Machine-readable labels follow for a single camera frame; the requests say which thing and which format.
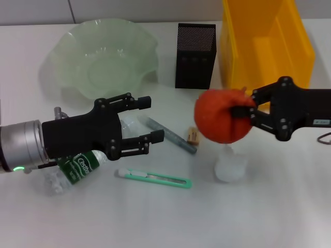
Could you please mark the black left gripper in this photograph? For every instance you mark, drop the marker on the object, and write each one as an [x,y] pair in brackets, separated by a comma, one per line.
[77,134]

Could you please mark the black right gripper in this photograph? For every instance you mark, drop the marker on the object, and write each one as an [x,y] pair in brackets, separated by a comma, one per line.
[297,108]

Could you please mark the red tomato-like ball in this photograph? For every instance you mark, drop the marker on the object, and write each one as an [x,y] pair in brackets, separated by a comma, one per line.
[214,116]

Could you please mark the white paper ball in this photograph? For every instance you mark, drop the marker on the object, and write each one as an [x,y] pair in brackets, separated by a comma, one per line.
[228,170]

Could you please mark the clear green-label water bottle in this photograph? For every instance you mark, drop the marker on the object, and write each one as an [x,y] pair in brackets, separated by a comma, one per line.
[82,165]

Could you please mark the grey marker pen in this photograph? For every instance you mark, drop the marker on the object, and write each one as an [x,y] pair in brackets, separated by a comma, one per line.
[168,134]

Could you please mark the tan eraser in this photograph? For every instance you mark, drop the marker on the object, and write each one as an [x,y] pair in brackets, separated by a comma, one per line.
[193,137]

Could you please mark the green utility knife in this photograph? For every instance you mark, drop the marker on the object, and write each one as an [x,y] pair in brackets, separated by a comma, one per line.
[155,178]

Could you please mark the black mesh pen holder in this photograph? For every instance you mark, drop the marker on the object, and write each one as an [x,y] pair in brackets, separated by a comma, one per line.
[194,67]

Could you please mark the green wavy glass fruit plate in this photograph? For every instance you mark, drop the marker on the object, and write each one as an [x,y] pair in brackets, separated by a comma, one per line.
[103,64]

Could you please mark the yellow plastic bin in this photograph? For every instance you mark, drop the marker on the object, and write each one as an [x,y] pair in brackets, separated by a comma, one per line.
[271,51]

